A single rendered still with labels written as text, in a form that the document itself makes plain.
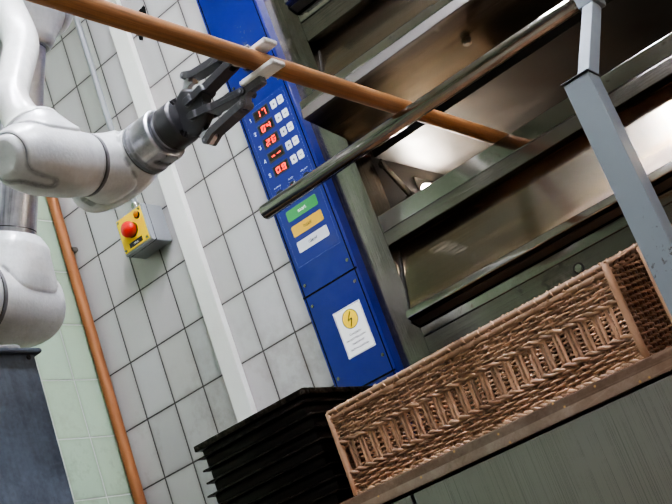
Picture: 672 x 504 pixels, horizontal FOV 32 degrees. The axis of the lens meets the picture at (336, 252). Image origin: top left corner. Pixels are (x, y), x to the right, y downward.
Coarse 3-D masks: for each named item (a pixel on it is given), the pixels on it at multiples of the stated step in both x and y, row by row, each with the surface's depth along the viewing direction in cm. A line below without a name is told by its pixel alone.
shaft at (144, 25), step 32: (32, 0) 140; (64, 0) 143; (96, 0) 147; (160, 32) 156; (192, 32) 161; (256, 64) 172; (288, 64) 178; (352, 96) 193; (384, 96) 200; (448, 128) 218; (480, 128) 227
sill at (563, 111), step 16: (656, 48) 214; (624, 64) 217; (640, 64) 215; (656, 64) 213; (608, 80) 219; (624, 80) 217; (544, 112) 226; (560, 112) 224; (528, 128) 228; (544, 128) 226; (496, 144) 232; (512, 144) 230; (480, 160) 234; (496, 160) 232; (448, 176) 238; (464, 176) 236; (416, 192) 242; (432, 192) 240; (448, 192) 238; (400, 208) 244; (416, 208) 242; (384, 224) 246
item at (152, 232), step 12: (144, 204) 281; (132, 216) 281; (144, 216) 279; (156, 216) 282; (120, 228) 284; (144, 228) 279; (156, 228) 280; (132, 240) 281; (144, 240) 278; (156, 240) 279; (168, 240) 282; (132, 252) 281; (144, 252) 283
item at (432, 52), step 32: (480, 0) 221; (512, 0) 224; (544, 0) 226; (416, 32) 227; (448, 32) 228; (480, 32) 230; (512, 32) 233; (384, 64) 232; (416, 64) 235; (448, 64) 237; (320, 96) 241; (416, 96) 245; (352, 128) 250
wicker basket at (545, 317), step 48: (576, 288) 166; (624, 288) 164; (480, 336) 175; (528, 336) 170; (576, 336) 212; (624, 336) 161; (384, 384) 184; (432, 384) 179; (480, 384) 224; (528, 384) 169; (576, 384) 165; (336, 432) 190; (384, 432) 184; (432, 432) 179; (480, 432) 174; (384, 480) 183
